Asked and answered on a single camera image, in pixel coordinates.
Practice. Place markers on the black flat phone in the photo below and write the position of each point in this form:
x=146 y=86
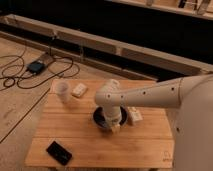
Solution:
x=59 y=153

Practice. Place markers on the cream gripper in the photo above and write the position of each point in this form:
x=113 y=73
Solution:
x=115 y=128

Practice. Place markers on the translucent plastic cup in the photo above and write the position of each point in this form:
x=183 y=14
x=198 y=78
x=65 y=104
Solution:
x=62 y=89

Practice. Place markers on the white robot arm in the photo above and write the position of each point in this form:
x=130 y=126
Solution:
x=192 y=95

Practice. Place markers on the dark ceramic bowl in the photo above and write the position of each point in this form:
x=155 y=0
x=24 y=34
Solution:
x=99 y=119

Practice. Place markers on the white block right side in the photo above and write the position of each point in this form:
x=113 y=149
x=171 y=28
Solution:
x=134 y=115

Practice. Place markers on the wooden shelf rail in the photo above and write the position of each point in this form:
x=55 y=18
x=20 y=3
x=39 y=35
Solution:
x=103 y=53

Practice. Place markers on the blue power adapter box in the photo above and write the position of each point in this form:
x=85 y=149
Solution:
x=35 y=67

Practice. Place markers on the white block near cup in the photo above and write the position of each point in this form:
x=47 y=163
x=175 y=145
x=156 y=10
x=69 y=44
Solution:
x=79 y=90

